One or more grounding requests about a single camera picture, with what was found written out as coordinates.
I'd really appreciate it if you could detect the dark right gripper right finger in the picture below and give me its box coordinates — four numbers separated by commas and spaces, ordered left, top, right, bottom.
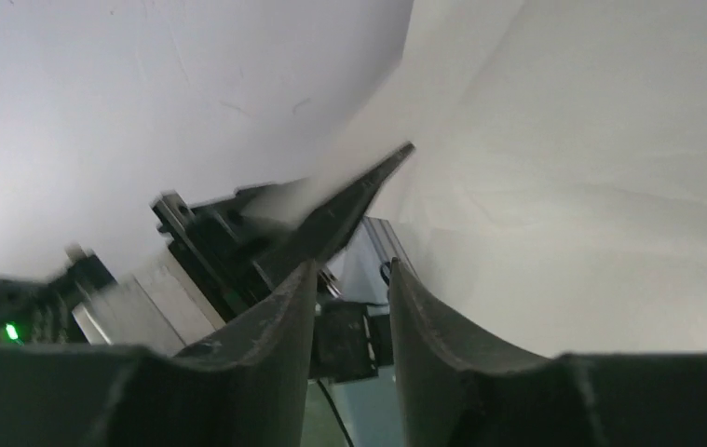
388, 261, 707, 446

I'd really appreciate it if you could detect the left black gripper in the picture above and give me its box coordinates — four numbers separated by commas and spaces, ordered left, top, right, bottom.
151, 142, 415, 321

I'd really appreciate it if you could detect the translucent white wrapping paper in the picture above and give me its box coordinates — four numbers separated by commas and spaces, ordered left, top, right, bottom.
247, 1, 707, 356

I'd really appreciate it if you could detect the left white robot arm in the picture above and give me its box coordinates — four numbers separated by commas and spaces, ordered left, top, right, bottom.
0, 142, 415, 340

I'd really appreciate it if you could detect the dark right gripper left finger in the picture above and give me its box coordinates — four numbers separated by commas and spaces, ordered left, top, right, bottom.
0, 261, 317, 446

